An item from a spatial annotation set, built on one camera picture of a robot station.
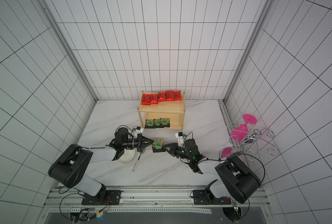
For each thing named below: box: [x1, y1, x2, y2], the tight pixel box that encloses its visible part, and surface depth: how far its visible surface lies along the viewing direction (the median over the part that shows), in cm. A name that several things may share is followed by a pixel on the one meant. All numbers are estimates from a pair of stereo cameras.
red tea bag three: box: [158, 91, 167, 102], surface depth 93 cm
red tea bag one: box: [141, 93, 151, 106], surface depth 92 cm
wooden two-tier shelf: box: [137, 90, 186, 131], surface depth 95 cm
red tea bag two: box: [149, 93, 159, 105], surface depth 91 cm
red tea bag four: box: [165, 90, 175, 102], surface depth 94 cm
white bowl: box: [117, 148, 136, 164], surface depth 83 cm
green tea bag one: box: [152, 118, 161, 129], surface depth 105 cm
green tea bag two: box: [144, 119, 156, 129], surface depth 103 cm
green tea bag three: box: [159, 117, 171, 128], surface depth 105 cm
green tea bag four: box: [152, 138, 166, 153], surface depth 82 cm
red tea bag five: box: [173, 90, 183, 101], surface depth 94 cm
